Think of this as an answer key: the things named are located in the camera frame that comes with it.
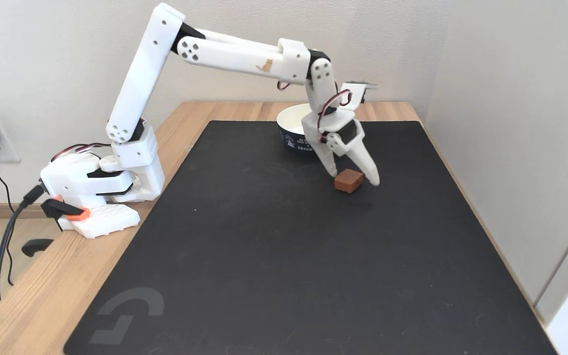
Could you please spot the brown square toy block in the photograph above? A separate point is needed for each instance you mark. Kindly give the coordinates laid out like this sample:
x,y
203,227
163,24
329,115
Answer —
x,y
348,181

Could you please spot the white and navy paper bowl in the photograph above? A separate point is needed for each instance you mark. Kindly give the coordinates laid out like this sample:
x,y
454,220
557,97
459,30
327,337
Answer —
x,y
291,123

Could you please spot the black desk mat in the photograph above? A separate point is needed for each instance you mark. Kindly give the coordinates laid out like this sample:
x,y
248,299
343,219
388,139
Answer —
x,y
313,256

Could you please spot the black and orange clamp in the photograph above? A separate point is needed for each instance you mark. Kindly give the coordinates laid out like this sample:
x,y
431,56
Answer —
x,y
64,209

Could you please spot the small camera on white mount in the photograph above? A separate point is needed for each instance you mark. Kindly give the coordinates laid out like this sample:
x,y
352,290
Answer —
x,y
355,92

